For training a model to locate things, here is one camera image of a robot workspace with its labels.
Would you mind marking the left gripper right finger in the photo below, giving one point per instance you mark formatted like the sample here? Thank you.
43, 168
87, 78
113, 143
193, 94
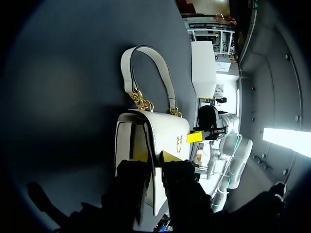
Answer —
181, 184

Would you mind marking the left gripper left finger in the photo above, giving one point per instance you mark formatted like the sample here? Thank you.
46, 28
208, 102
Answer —
128, 179

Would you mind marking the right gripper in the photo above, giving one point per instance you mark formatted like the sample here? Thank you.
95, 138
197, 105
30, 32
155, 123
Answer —
208, 116

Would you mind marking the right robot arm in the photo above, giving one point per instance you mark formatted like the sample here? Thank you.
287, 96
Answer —
236, 155

